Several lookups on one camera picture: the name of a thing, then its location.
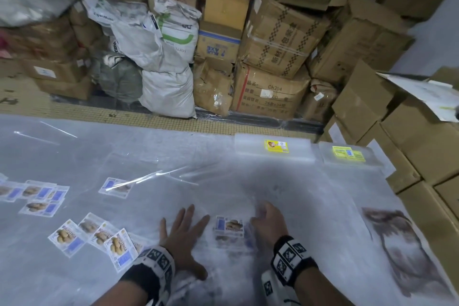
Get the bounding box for person's left hand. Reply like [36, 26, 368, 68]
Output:
[159, 204, 211, 281]

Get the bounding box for person's right hand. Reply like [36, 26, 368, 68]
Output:
[250, 201, 289, 249]

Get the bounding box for white labelled bag apart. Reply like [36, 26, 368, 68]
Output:
[213, 214, 246, 245]

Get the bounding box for clear bags with labels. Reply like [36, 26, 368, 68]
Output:
[0, 119, 201, 274]

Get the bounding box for bag pack with green label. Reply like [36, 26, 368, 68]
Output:
[318, 141, 383, 170]

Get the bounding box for stack of bagged red headbands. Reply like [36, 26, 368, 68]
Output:
[353, 205, 456, 299]

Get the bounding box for person's left forearm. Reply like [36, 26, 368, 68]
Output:
[91, 277, 150, 306]

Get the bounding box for person's right forearm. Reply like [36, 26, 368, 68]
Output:
[295, 268, 356, 306]

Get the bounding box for grey table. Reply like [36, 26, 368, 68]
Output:
[0, 114, 459, 306]

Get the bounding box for cardboard box with red print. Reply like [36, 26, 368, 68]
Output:
[231, 64, 311, 120]

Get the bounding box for small labelled brown box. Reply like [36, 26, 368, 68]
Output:
[299, 79, 338, 122]

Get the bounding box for torn brown cardboard box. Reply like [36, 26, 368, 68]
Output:
[193, 56, 236, 117]

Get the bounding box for plain white sack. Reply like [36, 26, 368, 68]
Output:
[139, 67, 197, 119]

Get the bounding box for cardboard boxes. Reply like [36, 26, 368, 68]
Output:
[319, 60, 459, 231]

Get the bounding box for grey-green sack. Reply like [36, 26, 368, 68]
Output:
[89, 53, 144, 104]

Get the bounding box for cardboard box with checker pattern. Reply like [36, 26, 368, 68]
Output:
[238, 0, 330, 80]

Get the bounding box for cardboard box with blue stripe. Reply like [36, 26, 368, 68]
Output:
[195, 22, 241, 65]

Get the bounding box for low cardboard box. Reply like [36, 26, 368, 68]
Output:
[35, 78, 95, 101]

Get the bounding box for crumpled white sack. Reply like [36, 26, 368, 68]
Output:
[107, 17, 191, 73]

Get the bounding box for white cardboard sheet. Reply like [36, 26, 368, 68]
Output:
[377, 72, 459, 123]

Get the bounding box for large brown cardboard box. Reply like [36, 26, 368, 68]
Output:
[308, 0, 415, 86]

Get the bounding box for cardboard box with white label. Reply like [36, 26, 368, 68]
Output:
[21, 58, 90, 83]

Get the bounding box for white sack with green print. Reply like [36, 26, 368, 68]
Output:
[147, 0, 203, 65]

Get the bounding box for plain yellowish cardboard box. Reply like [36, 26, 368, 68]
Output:
[202, 0, 251, 32]

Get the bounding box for dark cardboard box red marks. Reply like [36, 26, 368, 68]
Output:
[9, 17, 90, 63]

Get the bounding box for white sack with blue print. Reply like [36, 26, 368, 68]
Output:
[82, 0, 150, 27]

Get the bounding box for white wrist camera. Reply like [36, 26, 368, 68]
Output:
[261, 270, 287, 306]

